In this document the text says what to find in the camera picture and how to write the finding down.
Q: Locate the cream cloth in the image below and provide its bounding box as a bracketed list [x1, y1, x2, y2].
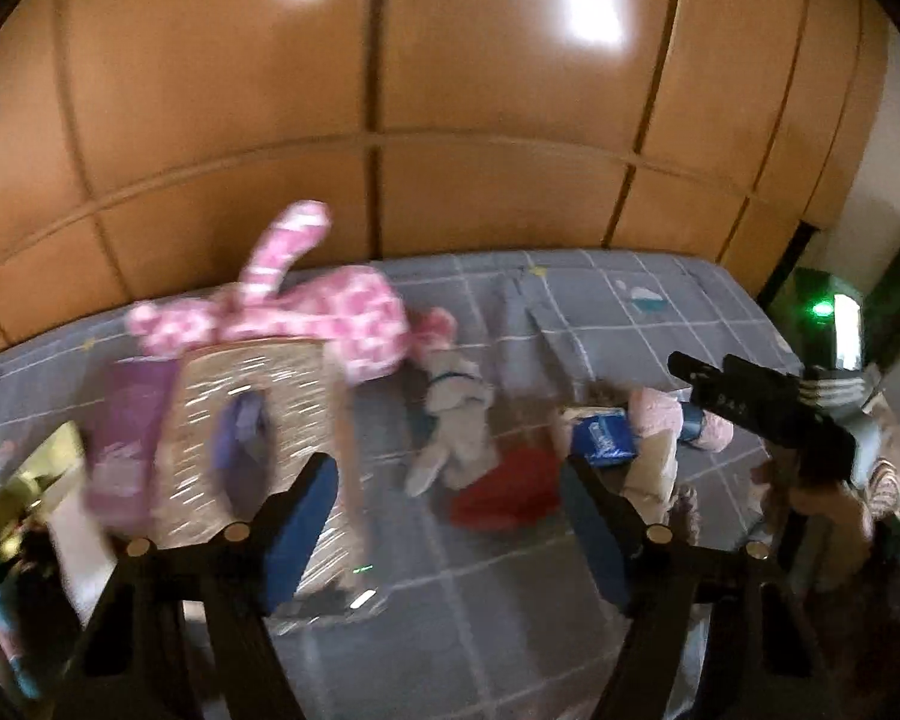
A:
[622, 429, 678, 525]

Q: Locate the blue Tempo tissue pack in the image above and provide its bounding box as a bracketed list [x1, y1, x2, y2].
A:
[569, 408, 637, 468]

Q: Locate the white sock pair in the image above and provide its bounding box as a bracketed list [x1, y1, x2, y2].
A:
[404, 349, 499, 497]

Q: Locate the red knitted hat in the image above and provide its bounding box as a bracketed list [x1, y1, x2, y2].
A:
[448, 445, 560, 532]

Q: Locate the person right hand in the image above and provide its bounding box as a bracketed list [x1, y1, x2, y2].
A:
[751, 454, 875, 596]

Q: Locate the ornate silver tissue box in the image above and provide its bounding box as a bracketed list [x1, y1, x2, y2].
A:
[151, 338, 385, 634]

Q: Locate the purple cardboard box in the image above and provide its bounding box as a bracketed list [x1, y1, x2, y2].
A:
[84, 358, 178, 536]

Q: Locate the grey checked bed sheet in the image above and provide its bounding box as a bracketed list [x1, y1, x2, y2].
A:
[0, 250, 798, 718]

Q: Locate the gold metal tray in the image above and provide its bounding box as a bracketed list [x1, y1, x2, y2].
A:
[0, 421, 84, 538]

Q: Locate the pink spotted plush toy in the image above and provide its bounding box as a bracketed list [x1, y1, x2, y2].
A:
[125, 200, 457, 383]

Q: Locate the wooden wardrobe wall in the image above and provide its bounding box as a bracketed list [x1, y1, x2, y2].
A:
[0, 0, 888, 349]

